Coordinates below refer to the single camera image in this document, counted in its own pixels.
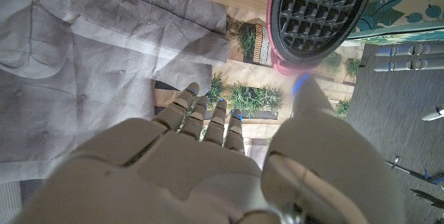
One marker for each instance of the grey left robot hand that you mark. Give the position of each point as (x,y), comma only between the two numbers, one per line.
(409,65)

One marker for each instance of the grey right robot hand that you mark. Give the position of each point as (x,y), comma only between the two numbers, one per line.
(173,175)

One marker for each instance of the pink black rubber brush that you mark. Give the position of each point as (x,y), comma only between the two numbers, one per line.
(312,12)

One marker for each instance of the floral teal tissue box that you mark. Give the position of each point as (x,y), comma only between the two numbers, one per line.
(399,9)

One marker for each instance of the printed fabric backdrop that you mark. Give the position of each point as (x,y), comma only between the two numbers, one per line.
(104,61)

